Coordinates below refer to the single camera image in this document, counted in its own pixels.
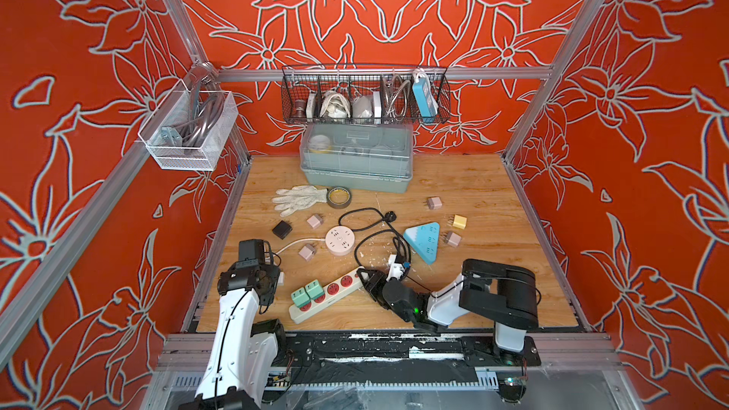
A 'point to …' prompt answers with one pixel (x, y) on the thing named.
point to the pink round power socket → (340, 240)
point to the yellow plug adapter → (459, 222)
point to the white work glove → (299, 196)
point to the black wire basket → (360, 94)
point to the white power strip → (332, 291)
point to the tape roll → (339, 197)
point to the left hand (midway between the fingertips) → (274, 276)
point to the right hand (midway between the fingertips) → (350, 279)
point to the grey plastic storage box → (371, 158)
